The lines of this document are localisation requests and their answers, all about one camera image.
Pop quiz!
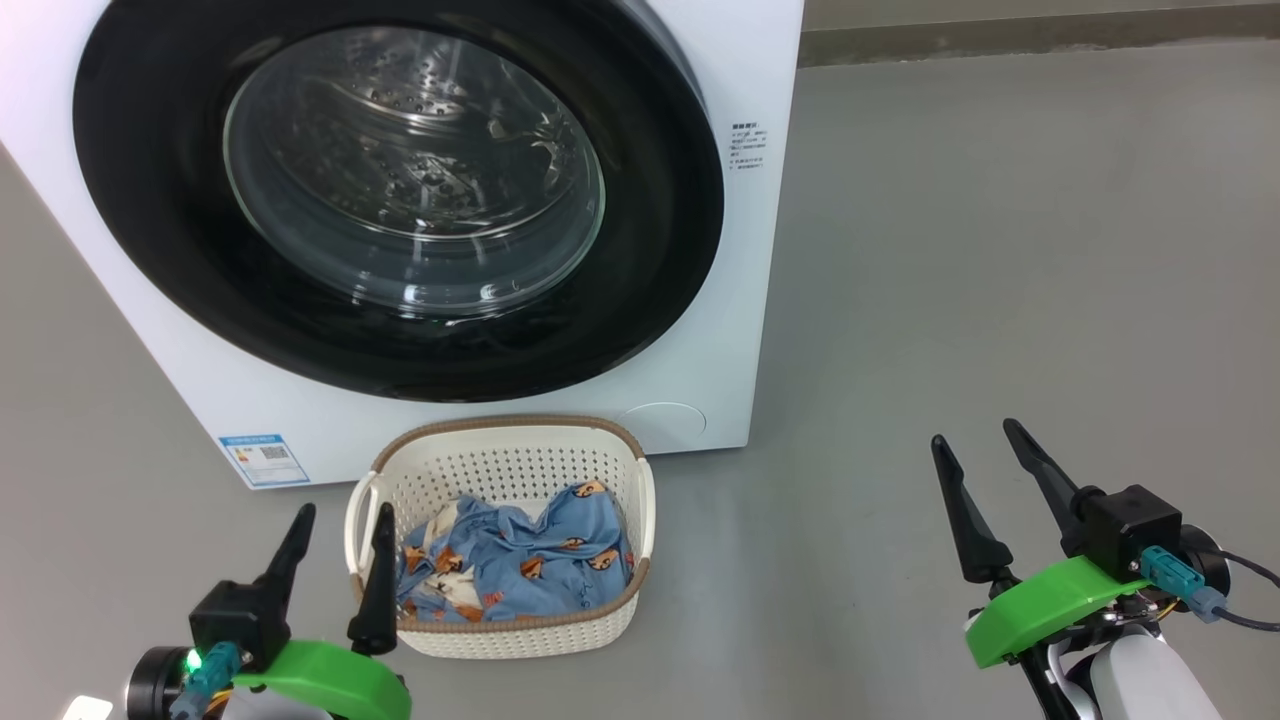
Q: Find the white front-load washing machine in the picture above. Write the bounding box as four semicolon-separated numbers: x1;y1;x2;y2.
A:
0;0;806;491

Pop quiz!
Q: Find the teal left camera connector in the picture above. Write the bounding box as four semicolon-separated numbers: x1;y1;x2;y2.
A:
168;642;243;720

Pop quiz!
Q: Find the teal camera connector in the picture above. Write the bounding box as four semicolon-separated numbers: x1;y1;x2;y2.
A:
1139;546;1227;624
168;642;243;720

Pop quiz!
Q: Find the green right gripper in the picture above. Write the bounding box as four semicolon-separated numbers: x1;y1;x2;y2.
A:
930;418;1153;669

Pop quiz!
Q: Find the white perforated laundry basket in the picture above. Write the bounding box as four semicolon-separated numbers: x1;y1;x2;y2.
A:
344;414;657;660

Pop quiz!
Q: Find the black right camera cable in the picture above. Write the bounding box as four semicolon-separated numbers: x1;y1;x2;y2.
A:
1214;548;1280;634

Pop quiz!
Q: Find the blue energy label sticker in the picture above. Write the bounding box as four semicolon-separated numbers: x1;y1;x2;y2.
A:
219;433;311;488

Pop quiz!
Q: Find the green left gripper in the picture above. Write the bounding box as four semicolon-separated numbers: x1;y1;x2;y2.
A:
232;503;413;720

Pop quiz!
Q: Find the blue garment with orange print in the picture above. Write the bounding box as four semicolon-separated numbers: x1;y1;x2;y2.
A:
396;480;635;624

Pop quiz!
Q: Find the teal right camera connector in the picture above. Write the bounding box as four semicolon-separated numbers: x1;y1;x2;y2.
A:
1139;546;1227;624

